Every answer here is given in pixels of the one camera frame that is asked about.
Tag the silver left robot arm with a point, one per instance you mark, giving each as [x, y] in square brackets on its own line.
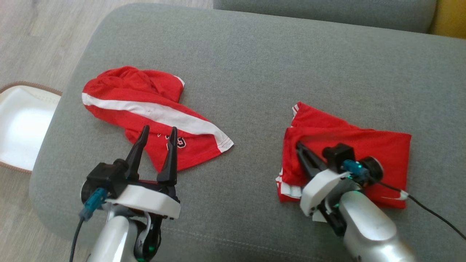
[113, 240]

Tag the large yellow sofa back cushion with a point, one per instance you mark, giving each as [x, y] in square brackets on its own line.
[451, 18]

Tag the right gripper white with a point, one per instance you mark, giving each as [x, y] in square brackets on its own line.
[320, 189]

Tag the red shirt with white collar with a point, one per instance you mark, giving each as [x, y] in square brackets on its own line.
[386, 145]

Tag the red shorts with white stripe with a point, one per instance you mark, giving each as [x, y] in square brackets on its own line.
[138, 87]

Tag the white laundry basket brown rim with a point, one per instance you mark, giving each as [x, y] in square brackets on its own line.
[22, 123]

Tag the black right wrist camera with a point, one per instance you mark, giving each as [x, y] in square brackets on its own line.
[338, 156]

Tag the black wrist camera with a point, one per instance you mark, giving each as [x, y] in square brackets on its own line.
[107, 176]
[338, 156]

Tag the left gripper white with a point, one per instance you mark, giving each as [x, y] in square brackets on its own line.
[149, 200]

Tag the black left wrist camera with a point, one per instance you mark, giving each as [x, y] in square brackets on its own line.
[107, 176]

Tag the grey sofa back cushion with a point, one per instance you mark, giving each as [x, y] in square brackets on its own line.
[327, 12]

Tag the grey and yellow sofa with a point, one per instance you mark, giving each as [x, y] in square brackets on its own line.
[255, 65]

